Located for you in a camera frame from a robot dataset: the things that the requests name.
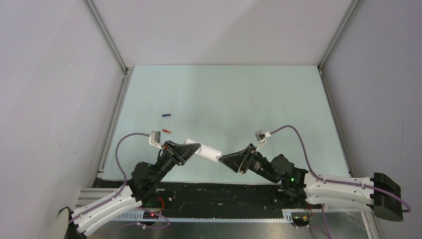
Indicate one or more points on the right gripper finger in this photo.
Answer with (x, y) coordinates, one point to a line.
(236, 164)
(238, 155)

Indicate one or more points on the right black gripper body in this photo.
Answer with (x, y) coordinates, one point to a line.
(257, 164)

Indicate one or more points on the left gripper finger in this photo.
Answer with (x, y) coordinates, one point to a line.
(183, 155)
(176, 147)

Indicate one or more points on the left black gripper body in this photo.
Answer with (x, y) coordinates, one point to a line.
(168, 160)

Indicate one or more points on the white remote control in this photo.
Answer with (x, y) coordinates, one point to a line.
(205, 151)

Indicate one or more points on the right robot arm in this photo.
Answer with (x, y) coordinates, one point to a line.
(379, 193)

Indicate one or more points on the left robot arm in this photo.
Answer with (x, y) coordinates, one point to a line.
(138, 190)

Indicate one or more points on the left controller board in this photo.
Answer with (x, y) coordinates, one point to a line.
(151, 215)

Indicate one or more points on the controller board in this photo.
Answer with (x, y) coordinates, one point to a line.
(151, 215)
(302, 221)

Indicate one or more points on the right controller board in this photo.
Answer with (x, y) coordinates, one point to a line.
(302, 221)

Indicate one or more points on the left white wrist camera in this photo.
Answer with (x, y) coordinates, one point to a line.
(154, 138)

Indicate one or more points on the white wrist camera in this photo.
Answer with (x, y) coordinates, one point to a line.
(154, 138)
(261, 138)

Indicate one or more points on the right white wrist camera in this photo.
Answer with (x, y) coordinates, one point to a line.
(261, 138)

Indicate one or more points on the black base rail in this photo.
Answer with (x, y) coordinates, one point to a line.
(227, 201)

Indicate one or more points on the grey slotted cable duct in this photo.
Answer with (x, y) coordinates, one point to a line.
(141, 216)

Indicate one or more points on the left aluminium frame profile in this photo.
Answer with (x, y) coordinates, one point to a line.
(112, 108)

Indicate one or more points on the aluminium frame profile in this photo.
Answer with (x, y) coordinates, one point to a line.
(346, 68)
(112, 108)

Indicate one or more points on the right aluminium frame profile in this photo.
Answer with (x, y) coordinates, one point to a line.
(346, 68)

